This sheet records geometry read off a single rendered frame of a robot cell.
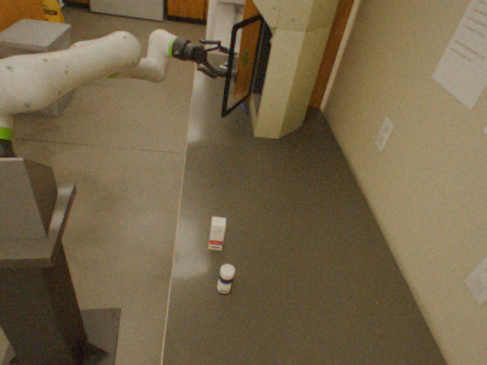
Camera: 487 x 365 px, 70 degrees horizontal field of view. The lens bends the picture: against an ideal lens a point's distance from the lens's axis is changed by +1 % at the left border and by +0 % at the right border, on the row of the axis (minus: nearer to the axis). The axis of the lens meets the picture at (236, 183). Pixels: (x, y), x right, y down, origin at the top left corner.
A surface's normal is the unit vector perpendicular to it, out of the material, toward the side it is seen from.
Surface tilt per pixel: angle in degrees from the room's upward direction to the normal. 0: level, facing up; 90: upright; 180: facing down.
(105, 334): 0
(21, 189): 90
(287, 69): 90
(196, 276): 0
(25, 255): 0
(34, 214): 90
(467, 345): 90
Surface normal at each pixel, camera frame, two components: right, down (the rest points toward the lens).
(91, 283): 0.14, -0.77
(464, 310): -0.99, -0.07
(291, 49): 0.05, 0.64
